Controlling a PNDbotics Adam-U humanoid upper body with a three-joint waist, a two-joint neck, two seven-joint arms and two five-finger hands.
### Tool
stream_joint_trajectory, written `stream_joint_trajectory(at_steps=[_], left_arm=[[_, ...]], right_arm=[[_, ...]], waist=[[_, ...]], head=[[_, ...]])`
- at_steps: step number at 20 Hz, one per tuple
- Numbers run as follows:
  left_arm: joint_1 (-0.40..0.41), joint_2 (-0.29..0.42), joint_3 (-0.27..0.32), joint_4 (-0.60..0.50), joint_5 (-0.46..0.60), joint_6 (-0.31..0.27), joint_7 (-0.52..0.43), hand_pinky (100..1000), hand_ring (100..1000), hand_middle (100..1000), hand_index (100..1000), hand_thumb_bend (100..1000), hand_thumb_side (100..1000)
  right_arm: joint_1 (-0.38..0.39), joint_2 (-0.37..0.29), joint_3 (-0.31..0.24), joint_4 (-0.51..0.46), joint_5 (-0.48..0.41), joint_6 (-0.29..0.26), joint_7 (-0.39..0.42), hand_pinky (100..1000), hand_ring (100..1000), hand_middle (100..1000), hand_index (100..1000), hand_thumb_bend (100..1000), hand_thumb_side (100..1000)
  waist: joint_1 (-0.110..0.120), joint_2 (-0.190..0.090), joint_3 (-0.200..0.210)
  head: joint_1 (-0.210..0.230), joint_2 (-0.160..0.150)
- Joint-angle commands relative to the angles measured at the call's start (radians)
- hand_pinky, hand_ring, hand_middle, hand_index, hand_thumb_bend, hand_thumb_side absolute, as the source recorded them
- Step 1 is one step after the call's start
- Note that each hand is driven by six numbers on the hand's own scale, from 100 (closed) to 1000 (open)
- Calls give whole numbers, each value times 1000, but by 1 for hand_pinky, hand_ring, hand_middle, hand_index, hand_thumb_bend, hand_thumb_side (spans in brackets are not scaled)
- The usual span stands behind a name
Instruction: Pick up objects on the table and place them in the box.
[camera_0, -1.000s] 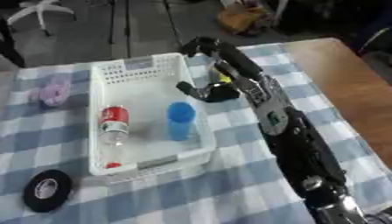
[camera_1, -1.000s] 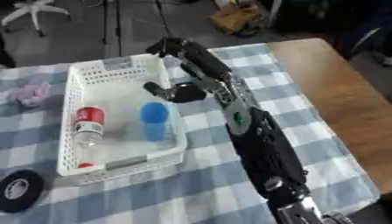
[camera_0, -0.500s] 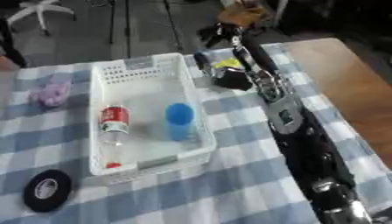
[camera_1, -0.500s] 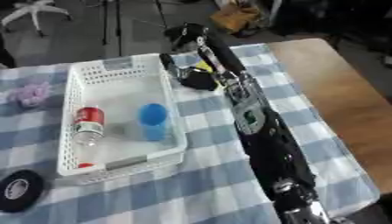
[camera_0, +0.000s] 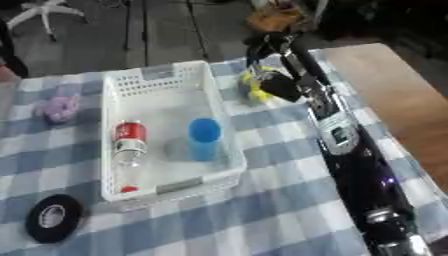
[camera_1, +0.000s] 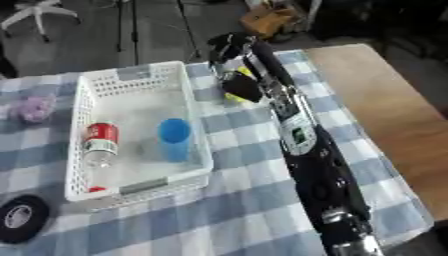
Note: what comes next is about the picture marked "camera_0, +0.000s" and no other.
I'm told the white chair base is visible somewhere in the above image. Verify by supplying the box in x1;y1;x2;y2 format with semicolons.
3;0;90;43

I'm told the purple soft toy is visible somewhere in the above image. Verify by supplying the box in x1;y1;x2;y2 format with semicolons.
31;92;83;124

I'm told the brown bag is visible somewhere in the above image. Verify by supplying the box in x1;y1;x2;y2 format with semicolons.
243;4;312;33

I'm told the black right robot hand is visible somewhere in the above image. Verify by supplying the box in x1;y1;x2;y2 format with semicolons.
241;31;333;103

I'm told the blue plastic cup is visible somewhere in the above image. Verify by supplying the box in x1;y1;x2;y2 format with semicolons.
185;117;224;162

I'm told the white plastic basket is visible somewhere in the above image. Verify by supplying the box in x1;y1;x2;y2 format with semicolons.
99;59;251;205

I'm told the yellow soft toy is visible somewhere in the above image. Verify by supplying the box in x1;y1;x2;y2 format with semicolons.
236;65;280;105

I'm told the black tape roll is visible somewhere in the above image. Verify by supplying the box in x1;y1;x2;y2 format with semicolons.
22;193;86;245

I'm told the clear bottle with red label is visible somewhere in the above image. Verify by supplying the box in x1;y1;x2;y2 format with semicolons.
110;120;149;195

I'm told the black tripod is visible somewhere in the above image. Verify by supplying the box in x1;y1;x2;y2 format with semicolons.
120;0;214;67

